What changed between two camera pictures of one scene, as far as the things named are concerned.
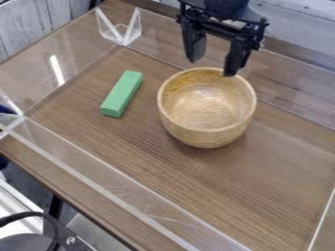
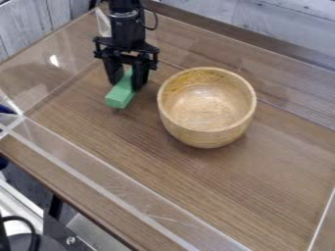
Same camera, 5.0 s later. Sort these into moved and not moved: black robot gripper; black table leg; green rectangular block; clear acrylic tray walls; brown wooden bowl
Moved: black robot gripper; green rectangular block
Not moved: black table leg; brown wooden bowl; clear acrylic tray walls
